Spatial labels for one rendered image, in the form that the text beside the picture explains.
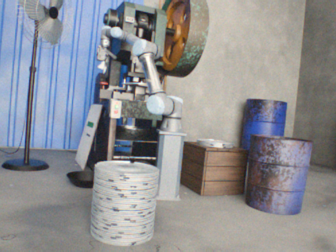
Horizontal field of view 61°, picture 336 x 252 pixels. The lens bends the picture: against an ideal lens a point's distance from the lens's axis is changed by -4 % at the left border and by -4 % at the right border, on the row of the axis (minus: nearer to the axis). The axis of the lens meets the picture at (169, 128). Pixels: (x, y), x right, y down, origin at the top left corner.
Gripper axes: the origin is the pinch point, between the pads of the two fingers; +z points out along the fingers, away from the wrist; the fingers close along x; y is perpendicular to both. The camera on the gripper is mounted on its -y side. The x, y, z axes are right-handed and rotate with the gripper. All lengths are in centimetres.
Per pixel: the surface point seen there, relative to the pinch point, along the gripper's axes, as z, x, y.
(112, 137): 51, 7, -9
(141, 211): 69, 123, 5
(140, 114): 30.8, 1.2, -32.7
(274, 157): 48, 99, -89
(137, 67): -9.1, -10.1, -30.0
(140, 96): 15.5, -4.8, -33.3
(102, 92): 16.7, 3.2, 1.2
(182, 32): -48, -12, -69
